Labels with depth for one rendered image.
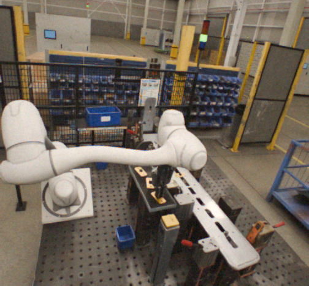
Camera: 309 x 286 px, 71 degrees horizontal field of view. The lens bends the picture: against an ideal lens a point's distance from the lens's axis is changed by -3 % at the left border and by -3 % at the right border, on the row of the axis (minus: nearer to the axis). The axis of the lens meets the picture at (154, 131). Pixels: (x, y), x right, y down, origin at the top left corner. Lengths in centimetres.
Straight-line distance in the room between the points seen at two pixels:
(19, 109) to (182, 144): 60
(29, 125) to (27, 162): 14
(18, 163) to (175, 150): 54
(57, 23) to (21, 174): 724
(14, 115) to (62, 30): 707
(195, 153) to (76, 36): 735
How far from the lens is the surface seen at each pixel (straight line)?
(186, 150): 76
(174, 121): 88
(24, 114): 92
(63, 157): 86
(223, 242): 127
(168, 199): 115
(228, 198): 150
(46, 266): 148
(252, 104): 430
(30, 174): 87
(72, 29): 791
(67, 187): 139
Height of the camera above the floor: 191
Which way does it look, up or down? 25 degrees down
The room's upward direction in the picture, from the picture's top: 8 degrees clockwise
